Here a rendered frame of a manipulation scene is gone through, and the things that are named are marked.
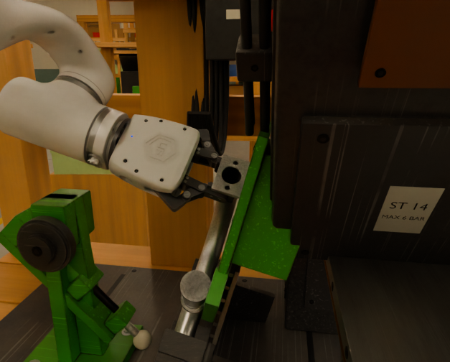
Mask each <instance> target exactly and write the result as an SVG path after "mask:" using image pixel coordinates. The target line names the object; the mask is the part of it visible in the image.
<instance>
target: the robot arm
mask: <svg viewBox="0 0 450 362"><path fill-rule="evenodd" d="M24 40H29V41H32V42H34V43H36V44H38V45H39V46H40V47H41V48H42V49H44V50H45V51H46V52H47V53H48V55H49V56H50V57H51V58H52V59H53V60H54V61H55V63H56V64H57V66H58V68H59V71H60V73H59V75H58V76H57V77H56V78H55V79H54V80H53V81H51V82H48V83H41V82H38V81H35V80H32V79H30V78H25V77H18V78H14V79H12V80H10V81H9V82H8V83H7V84H6V85H5V86H4V87H3V88H2V90H1V92H0V130H1V131H2V132H3V133H5V134H8V135H9V136H13V137H16V138H18V139H21V140H24V141H27V142H29V143H32V144H35V145H37V146H40V147H43V148H45V149H49V150H51V151H54V152H57V153H60V154H63V155H65V156H68V157H71V158H73V159H76V160H79V161H81V162H84V163H87V164H91V165H93V166H95V167H97V168H102V169H105V170H110V171H111V173H112V174H114V175H115V176H116V177H119V178H120V179H122V180H124V181H125V182H127V183H129V184H131V185H133V186H134V187H137V188H138V189H140V190H143V191H145V192H147V193H150V194H152V195H155V196H157V197H159V198H161V199H162V200H163V202H164V203H165V204H166V205H167V206H168V207H169V209H170V210H171V211H172V212H177V211H178V210H179V209H180V208H182V207H183V206H184V205H185V204H186V203H188V202H191V201H193V200H196V199H198V198H203V197H206V198H210V199H213V200H216V201H218V202H221V203H226V202H228V203H232V202H233V200H234V198H233V197H230V196H228V195H223V194H221V193H218V192H215V191H211V187H212V184H213V182H208V184H206V183H203V182H200V181H198V180H196V179H194V178H192V177H190V176H188V175H189V173H190V170H191V168H192V165H193V164H194V163H196V164H201V165H204V166H208V167H211V168H214V169H215V170H214V171H215V172H216V173H217V170H218V167H219V165H220V162H221V159H222V157H219V154H218V153H217V152H216V151H215V149H214V147H213V146H212V144H211V142H210V134H209V131H208V130H207V129H199V130H196V129H194V128H192V127H190V126H186V125H184V124H179V123H177V122H173V121H169V120H166V119H161V118H157V117H153V116H145V115H137V114H134V115H133V117H132V118H131V119H130V118H129V117H128V115H127V114H126V113H124V112H121V111H118V110H116V109H113V108H110V107H107V106H106V104H107V103H108V102H109V100H110V99H111V96H112V95H113V92H114V89H115V80H114V77H113V73H112V72H111V69H110V68H109V66H108V64H107V62H106V60H105V59H104V57H103V56H102V54H101V53H100V51H99V49H98V48H97V46H96V45H95V43H94V42H93V41H92V39H91V38H90V36H89V35H88V33H87V32H86V31H85V30H84V29H83V28H82V27H81V26H80V25H79V24H78V23H77V22H76V21H75V20H73V19H71V18H70V17H69V16H67V15H66V14H63V13H62V12H60V11H58V10H55V9H52V8H50V7H48V6H43V5H40V4H36V3H32V2H29V1H24V0H0V51H1V50H3V49H5V48H7V47H9V46H11V45H14V44H16V43H18V42H21V41H24ZM199 141H200V142H201V144H202V148H201V147H198V146H197V145H198V143H199ZM182 191H184V192H183V193H182V194H181V192H182ZM180 194H181V195H180Z"/></svg>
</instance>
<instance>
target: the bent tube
mask: <svg viewBox="0 0 450 362"><path fill-rule="evenodd" d="M233 163H237V164H238V165H234V164H233ZM249 164H250V162H248V161H245V160H243V159H238V158H236V157H231V156H229V155H226V154H224V155H223V156H222V159H221V162H220V165H219V167H218V170H217V173H216V175H215V179H214V181H213V184H212V187H211V191H215V192H218V193H221V194H223V195H228V196H230V197H233V198H234V200H233V202H232V203H228V202H226V203H221V202H218V201H216V205H215V210H214V213H213V216H212V220H211V224H210V228H209V231H208V233H207V238H206V240H205V244H204V246H203V249H202V253H201V255H200V259H199V261H198V263H197V267H196V269H195V270H199V271H202V272H204V273H206V275H207V276H208V277H209V278H210V281H212V277H213V274H214V272H215V268H216V267H217V263H218V260H219V258H220V254H221V251H222V248H223V245H224V242H225V238H226V235H227V232H228V229H229V225H230V222H231V218H232V216H233V211H234V209H235V204H236V201H237V199H239V197H240V193H241V190H242V188H243V183H244V181H245V176H246V174H247V171H248V167H249ZM225 188H227V189H229V190H226V189H225ZM201 314H202V311H201V312H198V313H190V312H188V311H186V310H185V309H184V308H183V307H182V310H181V312H180V315H179V319H178V321H177V324H176V327H175V329H174V331H177V332H179V333H183V334H185V335H189V336H192V337H194V335H195V333H196V330H197V326H198V324H199V321H200V317H201Z"/></svg>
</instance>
